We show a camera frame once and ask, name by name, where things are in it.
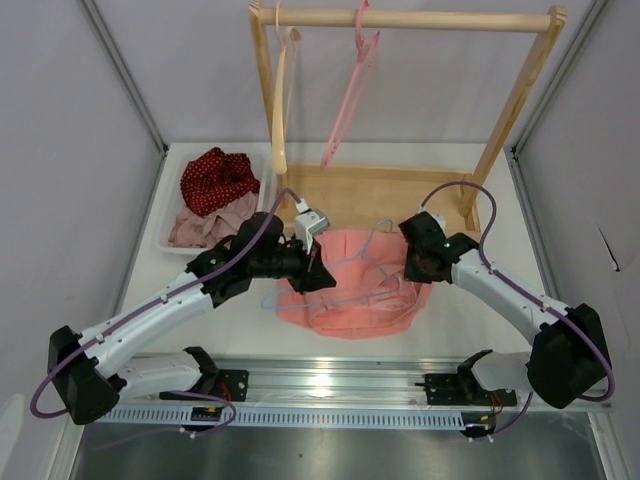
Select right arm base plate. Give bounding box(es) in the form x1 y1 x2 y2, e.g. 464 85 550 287
415 373 518 407

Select salmon pink skirt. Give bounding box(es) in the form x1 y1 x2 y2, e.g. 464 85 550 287
261 228 432 340

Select dusty pink cloth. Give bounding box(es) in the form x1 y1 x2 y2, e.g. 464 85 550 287
168 192 259 249

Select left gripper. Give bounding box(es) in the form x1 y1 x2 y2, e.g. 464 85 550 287
250 233 335 295

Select white plastic bin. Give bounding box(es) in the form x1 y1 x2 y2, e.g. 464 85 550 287
152 147 277 261

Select white slotted cable duct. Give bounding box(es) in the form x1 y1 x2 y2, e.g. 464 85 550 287
99 404 465 431

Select beige wooden hanger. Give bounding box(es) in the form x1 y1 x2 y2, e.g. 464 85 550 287
271 1 301 176

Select light blue wire hanger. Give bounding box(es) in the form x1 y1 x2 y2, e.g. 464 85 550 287
260 218 416 315

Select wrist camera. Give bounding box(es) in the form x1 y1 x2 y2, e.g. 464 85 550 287
429 213 447 232
294 198 330 254

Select aluminium mounting rail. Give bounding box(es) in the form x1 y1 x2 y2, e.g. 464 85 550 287
115 352 613 413

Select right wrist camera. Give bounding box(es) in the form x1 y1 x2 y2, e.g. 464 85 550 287
429 213 447 232

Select pink plastic hanger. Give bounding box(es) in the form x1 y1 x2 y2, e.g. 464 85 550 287
320 0 381 170

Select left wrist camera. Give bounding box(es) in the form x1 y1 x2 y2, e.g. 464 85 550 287
294 198 330 254

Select red polka dot cloth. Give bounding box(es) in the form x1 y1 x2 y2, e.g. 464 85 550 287
179 147 261 217

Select wooden clothes rack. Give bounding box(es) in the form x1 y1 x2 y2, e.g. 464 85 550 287
248 1 567 238

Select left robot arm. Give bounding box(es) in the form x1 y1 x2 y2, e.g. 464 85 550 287
48 209 336 425

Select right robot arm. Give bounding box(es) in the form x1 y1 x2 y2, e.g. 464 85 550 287
399 212 615 409

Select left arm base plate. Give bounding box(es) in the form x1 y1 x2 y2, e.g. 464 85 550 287
194 369 250 402

